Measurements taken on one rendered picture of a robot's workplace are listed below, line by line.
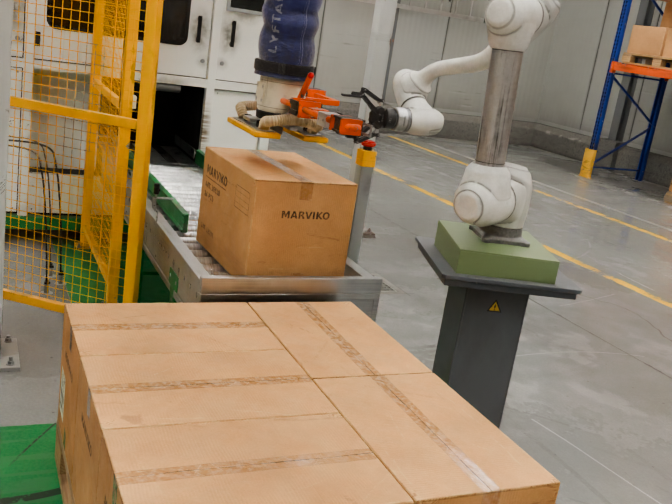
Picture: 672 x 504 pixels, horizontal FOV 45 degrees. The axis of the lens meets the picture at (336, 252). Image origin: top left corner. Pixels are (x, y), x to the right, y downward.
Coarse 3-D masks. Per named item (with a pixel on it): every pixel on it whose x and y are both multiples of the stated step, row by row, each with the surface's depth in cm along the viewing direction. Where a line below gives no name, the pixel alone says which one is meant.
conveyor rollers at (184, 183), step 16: (160, 176) 453; (176, 176) 457; (192, 176) 462; (176, 192) 422; (192, 192) 426; (160, 208) 384; (192, 208) 391; (192, 224) 364; (192, 240) 338; (208, 256) 323; (208, 272) 298; (224, 272) 301
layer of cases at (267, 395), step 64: (64, 320) 249; (128, 320) 244; (192, 320) 252; (256, 320) 260; (320, 320) 269; (64, 384) 246; (128, 384) 204; (192, 384) 209; (256, 384) 215; (320, 384) 221; (384, 384) 227; (64, 448) 242; (128, 448) 175; (192, 448) 179; (256, 448) 183; (320, 448) 187; (384, 448) 192; (448, 448) 196; (512, 448) 201
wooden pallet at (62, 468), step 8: (56, 432) 261; (56, 440) 261; (56, 448) 260; (56, 456) 260; (64, 456) 240; (56, 464) 259; (64, 464) 251; (64, 472) 252; (64, 480) 249; (64, 488) 245; (64, 496) 241; (72, 496) 222
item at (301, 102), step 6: (294, 102) 278; (300, 102) 276; (306, 102) 277; (312, 102) 278; (318, 102) 279; (294, 108) 280; (300, 108) 277; (294, 114) 278; (300, 114) 278; (306, 114) 278
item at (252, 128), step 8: (232, 120) 309; (240, 120) 306; (256, 120) 295; (240, 128) 300; (248, 128) 293; (256, 128) 291; (256, 136) 286; (264, 136) 288; (272, 136) 289; (280, 136) 290
